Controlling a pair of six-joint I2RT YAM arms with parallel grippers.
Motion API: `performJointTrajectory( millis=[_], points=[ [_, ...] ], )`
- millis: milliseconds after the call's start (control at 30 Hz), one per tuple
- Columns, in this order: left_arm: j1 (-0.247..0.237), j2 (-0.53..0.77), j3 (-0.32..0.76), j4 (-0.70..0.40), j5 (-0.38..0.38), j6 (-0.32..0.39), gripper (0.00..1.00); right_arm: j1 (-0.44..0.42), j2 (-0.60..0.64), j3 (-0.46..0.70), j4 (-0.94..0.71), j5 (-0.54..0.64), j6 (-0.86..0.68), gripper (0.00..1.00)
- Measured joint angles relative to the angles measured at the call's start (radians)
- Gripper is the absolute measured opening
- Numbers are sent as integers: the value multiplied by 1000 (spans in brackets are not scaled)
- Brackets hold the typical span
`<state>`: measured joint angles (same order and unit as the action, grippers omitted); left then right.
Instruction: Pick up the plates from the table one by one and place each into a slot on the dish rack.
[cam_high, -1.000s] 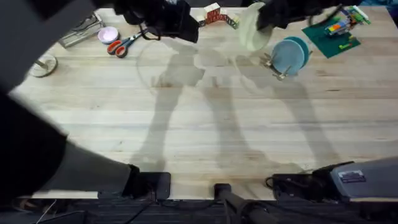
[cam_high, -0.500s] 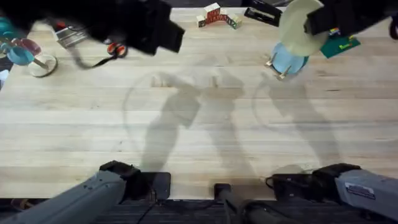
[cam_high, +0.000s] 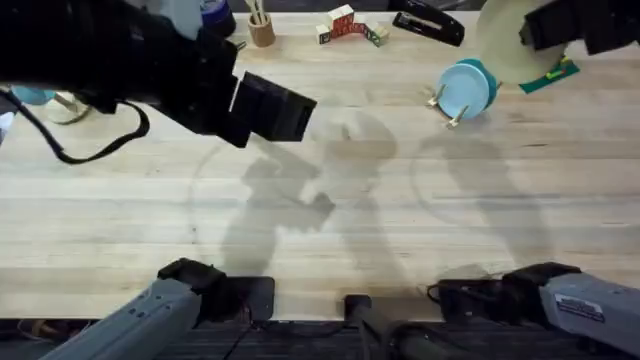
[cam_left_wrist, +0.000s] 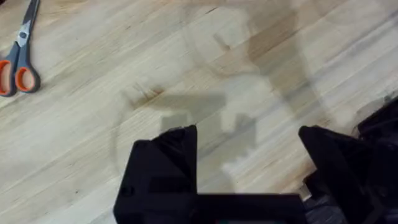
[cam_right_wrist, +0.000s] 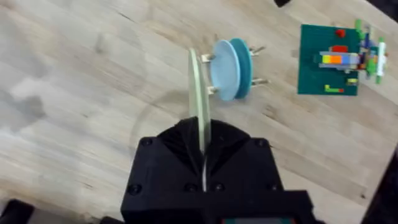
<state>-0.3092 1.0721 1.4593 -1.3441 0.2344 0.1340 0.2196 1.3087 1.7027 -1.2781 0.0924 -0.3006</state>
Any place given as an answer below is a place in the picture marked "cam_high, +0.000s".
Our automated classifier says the cream plate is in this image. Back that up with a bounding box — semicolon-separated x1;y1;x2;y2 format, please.
474;0;570;85

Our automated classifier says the small wooden peg rack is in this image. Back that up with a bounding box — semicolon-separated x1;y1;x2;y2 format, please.
426;82;472;129

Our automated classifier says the green board with blocks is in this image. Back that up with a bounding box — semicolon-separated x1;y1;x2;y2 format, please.
518;55;582;95

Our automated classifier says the teal plate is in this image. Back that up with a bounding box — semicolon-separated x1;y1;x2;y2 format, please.
455;58;500;110

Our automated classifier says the wooden cup with utensils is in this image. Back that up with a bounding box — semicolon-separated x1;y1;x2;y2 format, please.
243;0;278;49

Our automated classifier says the light blue plate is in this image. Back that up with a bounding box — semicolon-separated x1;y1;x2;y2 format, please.
437;62;492;120

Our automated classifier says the black stapler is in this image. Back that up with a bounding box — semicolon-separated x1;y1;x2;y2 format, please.
388;0;466;48

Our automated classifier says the heap of toy blocks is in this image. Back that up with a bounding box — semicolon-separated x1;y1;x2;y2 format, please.
315;3;391;48

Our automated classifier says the beige plate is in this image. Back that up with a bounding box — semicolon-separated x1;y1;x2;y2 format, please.
43;91;94;126

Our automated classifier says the pale blue plate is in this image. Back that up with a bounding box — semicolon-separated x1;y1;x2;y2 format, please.
8;84;57;107

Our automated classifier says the black cable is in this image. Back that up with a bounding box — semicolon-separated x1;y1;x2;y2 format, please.
0;88;151;166

